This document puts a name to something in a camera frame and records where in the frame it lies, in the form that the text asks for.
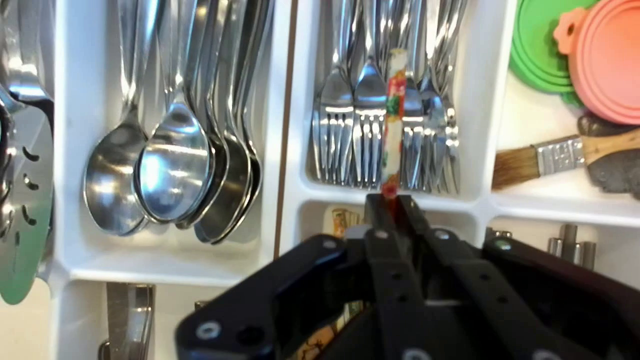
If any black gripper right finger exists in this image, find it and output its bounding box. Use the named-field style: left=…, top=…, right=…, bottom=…
left=398, top=197, right=640, bottom=360

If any slotted steel spatula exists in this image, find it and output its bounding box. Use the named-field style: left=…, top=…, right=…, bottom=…
left=0, top=97, right=56, bottom=307

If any white red patterned chopstick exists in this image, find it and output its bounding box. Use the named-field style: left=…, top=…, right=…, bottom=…
left=379, top=46, right=410, bottom=202

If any pink silicone lid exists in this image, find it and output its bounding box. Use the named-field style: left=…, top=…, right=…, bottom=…
left=550, top=0, right=640, bottom=128

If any green silicone lid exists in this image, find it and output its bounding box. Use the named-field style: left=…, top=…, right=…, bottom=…
left=508, top=0, right=598, bottom=108

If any steel serving utensil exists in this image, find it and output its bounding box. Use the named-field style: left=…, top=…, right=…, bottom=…
left=0, top=0, right=56, bottom=116

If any steel dinner fork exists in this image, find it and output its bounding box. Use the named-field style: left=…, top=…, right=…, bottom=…
left=310, top=0, right=357, bottom=188
left=349, top=0, right=389, bottom=188
left=398, top=0, right=432, bottom=192
left=421, top=0, right=464, bottom=196

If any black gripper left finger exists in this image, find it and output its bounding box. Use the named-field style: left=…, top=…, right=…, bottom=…
left=175, top=194, right=427, bottom=360

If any flat steel utensil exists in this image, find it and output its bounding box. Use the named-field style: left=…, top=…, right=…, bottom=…
left=97, top=282, right=155, bottom=360

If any large steel spoon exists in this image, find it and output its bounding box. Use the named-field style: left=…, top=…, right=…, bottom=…
left=174, top=0, right=236, bottom=232
left=191, top=0, right=259, bottom=245
left=82, top=0, right=152, bottom=236
left=136, top=0, right=216, bottom=226

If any white cutlery tray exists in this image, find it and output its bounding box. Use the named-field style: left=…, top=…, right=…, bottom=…
left=37, top=0, right=640, bottom=360

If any wooden handled pastry brush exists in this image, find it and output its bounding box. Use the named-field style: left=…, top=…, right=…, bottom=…
left=490, top=125, right=640, bottom=192

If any dark grey round pad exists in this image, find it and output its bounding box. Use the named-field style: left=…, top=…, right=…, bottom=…
left=575, top=110, right=640, bottom=199

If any steel handled table knife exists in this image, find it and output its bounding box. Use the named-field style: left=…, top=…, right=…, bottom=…
left=546, top=221, right=598, bottom=269

